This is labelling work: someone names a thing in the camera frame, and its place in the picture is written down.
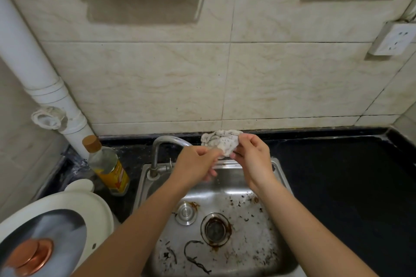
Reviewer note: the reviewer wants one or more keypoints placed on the person's right hand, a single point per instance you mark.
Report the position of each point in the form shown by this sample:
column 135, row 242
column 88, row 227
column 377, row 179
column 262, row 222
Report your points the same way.
column 256, row 163

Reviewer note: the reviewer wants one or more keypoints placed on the person's left hand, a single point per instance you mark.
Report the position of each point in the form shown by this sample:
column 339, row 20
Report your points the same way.
column 190, row 166

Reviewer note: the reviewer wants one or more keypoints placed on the person's left thumb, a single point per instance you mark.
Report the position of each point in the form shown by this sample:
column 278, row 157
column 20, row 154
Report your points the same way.
column 211, row 155

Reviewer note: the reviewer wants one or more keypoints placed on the person's right thumb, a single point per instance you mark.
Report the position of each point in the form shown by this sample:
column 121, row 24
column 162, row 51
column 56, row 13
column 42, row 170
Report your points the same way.
column 238, row 156

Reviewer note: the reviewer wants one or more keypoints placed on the white speckled cloth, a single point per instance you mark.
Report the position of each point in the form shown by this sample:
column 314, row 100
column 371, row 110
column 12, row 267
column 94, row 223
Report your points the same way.
column 221, row 142

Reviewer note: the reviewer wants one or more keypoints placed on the person's right forearm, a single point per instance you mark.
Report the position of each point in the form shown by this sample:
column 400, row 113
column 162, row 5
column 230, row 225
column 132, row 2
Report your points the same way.
column 305, row 234

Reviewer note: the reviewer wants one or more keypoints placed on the person's left forearm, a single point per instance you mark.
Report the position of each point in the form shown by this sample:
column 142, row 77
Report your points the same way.
column 136, row 231

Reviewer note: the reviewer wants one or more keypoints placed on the chrome sink faucet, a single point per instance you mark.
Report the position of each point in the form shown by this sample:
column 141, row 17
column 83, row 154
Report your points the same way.
column 159, row 147

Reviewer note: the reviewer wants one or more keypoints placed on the round metal sink plug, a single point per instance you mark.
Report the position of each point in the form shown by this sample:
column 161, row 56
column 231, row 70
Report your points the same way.
column 186, row 214

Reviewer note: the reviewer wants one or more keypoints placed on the stainless steel sink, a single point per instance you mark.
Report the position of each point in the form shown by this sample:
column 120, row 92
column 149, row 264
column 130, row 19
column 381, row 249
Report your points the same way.
column 253, row 228

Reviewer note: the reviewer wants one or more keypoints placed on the round sink drain strainer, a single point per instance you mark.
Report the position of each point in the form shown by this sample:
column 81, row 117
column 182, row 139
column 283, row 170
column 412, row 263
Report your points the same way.
column 215, row 229

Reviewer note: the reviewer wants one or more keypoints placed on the oil bottle with yellow label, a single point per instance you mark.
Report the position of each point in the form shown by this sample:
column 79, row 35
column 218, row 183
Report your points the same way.
column 109, row 169

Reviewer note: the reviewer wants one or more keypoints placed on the white pot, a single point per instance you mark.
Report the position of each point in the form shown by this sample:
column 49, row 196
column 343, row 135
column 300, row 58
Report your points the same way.
column 94, row 208

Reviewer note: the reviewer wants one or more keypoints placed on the clear plastic bag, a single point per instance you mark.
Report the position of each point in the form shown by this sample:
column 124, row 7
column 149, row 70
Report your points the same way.
column 73, row 164

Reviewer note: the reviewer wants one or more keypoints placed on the white pipe cleanout cap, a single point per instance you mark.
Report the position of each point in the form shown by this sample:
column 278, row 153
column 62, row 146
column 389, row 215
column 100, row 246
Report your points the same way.
column 48, row 118

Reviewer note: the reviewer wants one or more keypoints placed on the glass pot lid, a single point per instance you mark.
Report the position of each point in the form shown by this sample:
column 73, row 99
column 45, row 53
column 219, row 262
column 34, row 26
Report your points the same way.
column 58, row 234

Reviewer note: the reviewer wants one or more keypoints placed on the white drain pipe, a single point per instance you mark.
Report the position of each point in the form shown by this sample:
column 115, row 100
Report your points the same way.
column 29, row 65

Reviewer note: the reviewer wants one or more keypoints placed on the copper lid knob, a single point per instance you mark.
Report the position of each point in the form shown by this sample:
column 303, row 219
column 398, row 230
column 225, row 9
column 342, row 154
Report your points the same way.
column 31, row 255

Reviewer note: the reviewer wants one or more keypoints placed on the white wall socket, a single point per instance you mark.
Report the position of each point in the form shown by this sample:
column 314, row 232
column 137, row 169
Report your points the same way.
column 391, row 39

